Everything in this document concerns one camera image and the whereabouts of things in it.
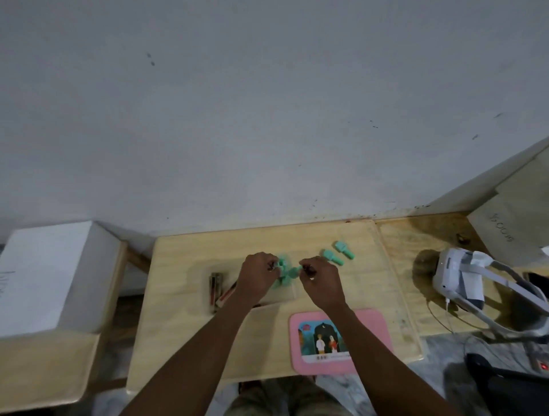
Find person's left hand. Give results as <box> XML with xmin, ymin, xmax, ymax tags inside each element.
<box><xmin>236</xmin><ymin>251</ymin><xmax>282</xmax><ymax>303</ymax></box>

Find person's right hand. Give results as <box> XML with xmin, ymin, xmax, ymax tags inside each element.
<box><xmin>299</xmin><ymin>256</ymin><xmax>347</xmax><ymax>311</ymax></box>

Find clear plastic container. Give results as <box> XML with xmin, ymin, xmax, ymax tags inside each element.
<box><xmin>201</xmin><ymin>257</ymin><xmax>299</xmax><ymax>314</ymax></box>

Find pink box lid with picture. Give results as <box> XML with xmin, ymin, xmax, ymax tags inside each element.
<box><xmin>289</xmin><ymin>308</ymin><xmax>394</xmax><ymax>376</ymax></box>

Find person's left forearm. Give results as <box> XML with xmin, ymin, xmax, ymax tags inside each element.
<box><xmin>120</xmin><ymin>295</ymin><xmax>254</xmax><ymax>416</ymax></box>

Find person's right forearm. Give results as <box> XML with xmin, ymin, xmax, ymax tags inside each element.
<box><xmin>330</xmin><ymin>304</ymin><xmax>460</xmax><ymax>416</ymax></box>

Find white handwritten cardboard box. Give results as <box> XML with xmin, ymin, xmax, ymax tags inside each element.
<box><xmin>466</xmin><ymin>193</ymin><xmax>549</xmax><ymax>269</ymax></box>

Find white box with black handwriting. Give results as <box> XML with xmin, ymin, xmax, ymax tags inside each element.
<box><xmin>0</xmin><ymin>221</ymin><xmax>128</xmax><ymax>339</ymax></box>

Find patterned shorts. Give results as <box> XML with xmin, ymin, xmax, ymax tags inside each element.
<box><xmin>225</xmin><ymin>377</ymin><xmax>348</xmax><ymax>416</ymax></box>

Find white headset with strap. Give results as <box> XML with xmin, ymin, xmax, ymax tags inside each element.
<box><xmin>432</xmin><ymin>247</ymin><xmax>549</xmax><ymax>339</ymax></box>

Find thin white cable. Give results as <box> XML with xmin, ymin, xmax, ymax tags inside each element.
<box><xmin>427</xmin><ymin>298</ymin><xmax>481</xmax><ymax>335</ymax></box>

